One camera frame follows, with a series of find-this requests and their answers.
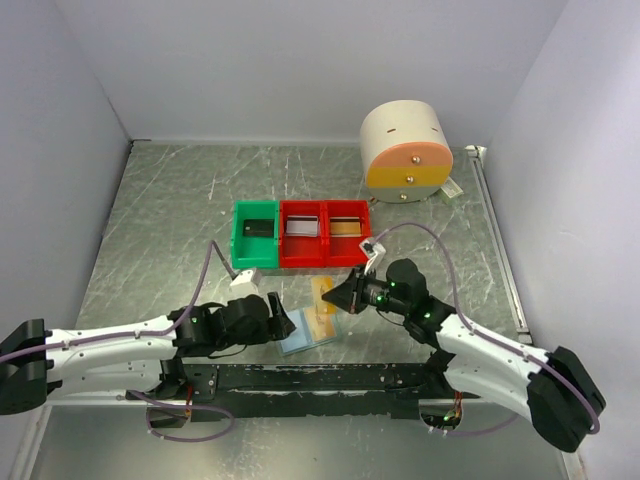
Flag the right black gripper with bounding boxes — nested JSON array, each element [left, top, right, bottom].
[[323, 262, 409, 316]]

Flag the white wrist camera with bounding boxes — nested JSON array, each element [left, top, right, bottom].
[[229, 268, 261, 298], [359, 238, 386, 274]]

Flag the mint green card holder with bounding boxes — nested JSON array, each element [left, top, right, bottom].
[[277, 306, 341, 357]]

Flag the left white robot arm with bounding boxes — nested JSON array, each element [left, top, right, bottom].
[[1, 293, 296, 415]]

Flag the small white tag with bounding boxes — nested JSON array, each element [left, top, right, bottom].
[[439, 178, 464, 202]]

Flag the green plastic bin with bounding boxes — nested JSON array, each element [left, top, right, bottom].
[[230, 200, 279, 270]]

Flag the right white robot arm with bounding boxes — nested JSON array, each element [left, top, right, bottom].
[[322, 259, 606, 452]]

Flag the middle red plastic bin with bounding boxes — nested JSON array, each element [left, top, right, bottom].
[[279, 200, 328, 269]]

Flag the black card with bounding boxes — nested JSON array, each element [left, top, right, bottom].
[[243, 219, 275, 238]]

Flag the right red plastic bin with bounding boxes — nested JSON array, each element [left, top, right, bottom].
[[326, 200, 372, 267]]

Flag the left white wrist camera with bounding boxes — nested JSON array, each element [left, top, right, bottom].
[[229, 268, 261, 298]]

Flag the white magnetic stripe card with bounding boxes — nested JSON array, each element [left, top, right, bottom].
[[285, 215, 320, 237]]

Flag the beige cylindrical drawer cabinet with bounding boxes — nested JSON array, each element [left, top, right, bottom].
[[359, 100, 453, 203]]

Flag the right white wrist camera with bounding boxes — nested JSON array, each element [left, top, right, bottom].
[[359, 238, 386, 274]]

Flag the red plastic bin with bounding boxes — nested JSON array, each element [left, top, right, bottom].
[[279, 200, 328, 269], [326, 200, 372, 267]]

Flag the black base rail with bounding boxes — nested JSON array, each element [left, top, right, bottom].
[[124, 361, 486, 422]]

